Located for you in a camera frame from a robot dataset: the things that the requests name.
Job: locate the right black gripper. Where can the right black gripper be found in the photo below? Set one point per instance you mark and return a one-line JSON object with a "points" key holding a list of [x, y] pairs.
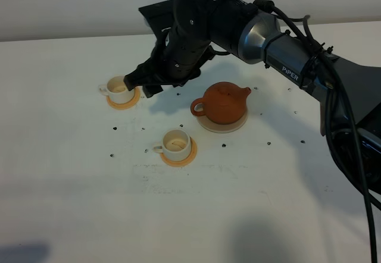
{"points": [[177, 59]]}

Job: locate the brown clay teapot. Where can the brown clay teapot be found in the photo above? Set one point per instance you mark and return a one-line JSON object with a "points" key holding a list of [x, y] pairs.
{"points": [[222, 103]]}

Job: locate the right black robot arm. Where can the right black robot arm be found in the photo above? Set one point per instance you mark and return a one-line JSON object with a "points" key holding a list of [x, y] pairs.
{"points": [[251, 32]]}

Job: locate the cream round teapot saucer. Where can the cream round teapot saucer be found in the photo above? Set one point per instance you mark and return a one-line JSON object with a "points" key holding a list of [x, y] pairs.
{"points": [[222, 128]]}

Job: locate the far orange round coaster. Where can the far orange round coaster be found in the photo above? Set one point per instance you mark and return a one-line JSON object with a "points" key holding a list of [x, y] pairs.
{"points": [[126, 105]]}

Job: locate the orange round coaster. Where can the orange round coaster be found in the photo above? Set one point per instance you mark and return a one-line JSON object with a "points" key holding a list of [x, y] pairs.
{"points": [[126, 105], [185, 161]]}

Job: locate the far white teacup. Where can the far white teacup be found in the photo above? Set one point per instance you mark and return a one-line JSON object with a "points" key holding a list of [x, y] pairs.
{"points": [[116, 90]]}

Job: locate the white teacup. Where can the white teacup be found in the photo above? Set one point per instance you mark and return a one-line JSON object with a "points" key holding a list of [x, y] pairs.
{"points": [[175, 145], [116, 90]]}

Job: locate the near white teacup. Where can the near white teacup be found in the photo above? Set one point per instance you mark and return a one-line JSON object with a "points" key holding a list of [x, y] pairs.
{"points": [[175, 145]]}

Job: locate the near orange round coaster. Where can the near orange round coaster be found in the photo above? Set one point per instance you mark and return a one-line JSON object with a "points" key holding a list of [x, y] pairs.
{"points": [[185, 161]]}

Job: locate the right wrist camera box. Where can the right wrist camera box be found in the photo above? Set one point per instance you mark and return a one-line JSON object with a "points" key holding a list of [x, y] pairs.
{"points": [[159, 16]]}

